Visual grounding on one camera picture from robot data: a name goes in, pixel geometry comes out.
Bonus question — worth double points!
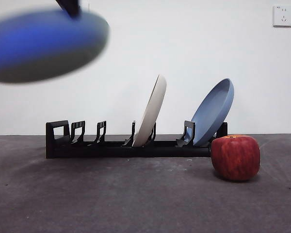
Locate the green round plate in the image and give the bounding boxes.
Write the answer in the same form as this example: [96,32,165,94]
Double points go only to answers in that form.
[0,6,110,84]

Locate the white wall socket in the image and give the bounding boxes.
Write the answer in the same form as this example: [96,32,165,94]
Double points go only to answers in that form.
[272,5,291,28]

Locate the black plate rack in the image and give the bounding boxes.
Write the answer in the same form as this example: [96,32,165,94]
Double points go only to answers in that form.
[45,120,228,159]

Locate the blue round plate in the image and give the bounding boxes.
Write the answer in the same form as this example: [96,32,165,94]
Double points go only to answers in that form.
[191,78,235,147]

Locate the red apple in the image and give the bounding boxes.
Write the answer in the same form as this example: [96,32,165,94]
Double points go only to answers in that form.
[210,134,260,182]

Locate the cream round plate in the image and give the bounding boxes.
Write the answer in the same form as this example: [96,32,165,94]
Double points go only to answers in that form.
[132,74,167,148]

